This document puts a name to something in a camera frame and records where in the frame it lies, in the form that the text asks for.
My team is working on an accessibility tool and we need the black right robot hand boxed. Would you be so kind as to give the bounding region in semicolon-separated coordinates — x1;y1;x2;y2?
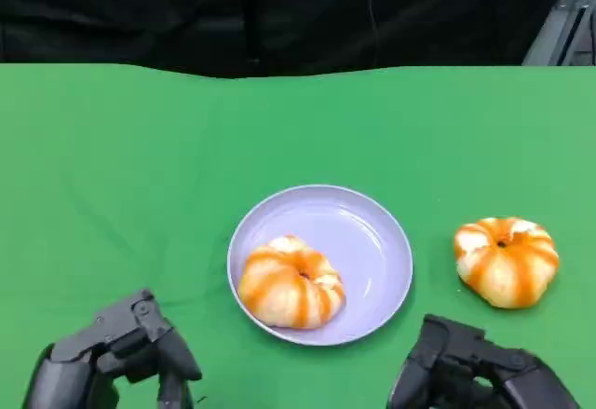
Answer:
388;314;581;409

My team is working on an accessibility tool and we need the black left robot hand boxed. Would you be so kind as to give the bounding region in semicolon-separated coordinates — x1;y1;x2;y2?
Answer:
20;289;204;409

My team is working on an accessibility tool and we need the orange white toy bread roll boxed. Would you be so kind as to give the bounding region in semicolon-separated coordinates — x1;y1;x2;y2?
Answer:
454;215;560;310
237;235;348;330

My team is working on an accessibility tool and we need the green table cloth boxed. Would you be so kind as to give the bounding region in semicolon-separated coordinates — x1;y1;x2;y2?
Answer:
0;62;596;409

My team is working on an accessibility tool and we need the lilac plate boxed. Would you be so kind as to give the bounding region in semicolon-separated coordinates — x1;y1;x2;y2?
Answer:
226;184;414;348

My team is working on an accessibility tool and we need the black backdrop curtain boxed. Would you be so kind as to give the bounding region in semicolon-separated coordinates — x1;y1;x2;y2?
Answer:
0;0;574;79

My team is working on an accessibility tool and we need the grey metal frame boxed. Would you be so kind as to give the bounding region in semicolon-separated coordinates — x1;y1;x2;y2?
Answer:
521;0;596;66

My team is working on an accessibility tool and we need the thin hanging cable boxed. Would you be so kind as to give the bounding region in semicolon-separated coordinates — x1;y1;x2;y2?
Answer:
367;0;379;65

